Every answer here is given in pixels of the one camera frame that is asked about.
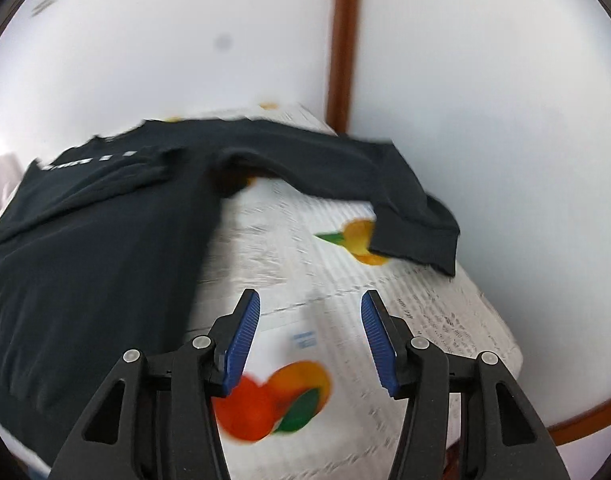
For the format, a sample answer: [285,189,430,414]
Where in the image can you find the black sweatshirt white lettering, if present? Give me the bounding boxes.
[0,119,459,464]

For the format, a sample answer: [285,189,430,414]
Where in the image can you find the brown wooden wall trim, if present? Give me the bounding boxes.
[325,0,361,136]

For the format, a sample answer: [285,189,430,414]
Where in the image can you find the fruit print table cloth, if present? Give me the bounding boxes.
[0,102,525,480]

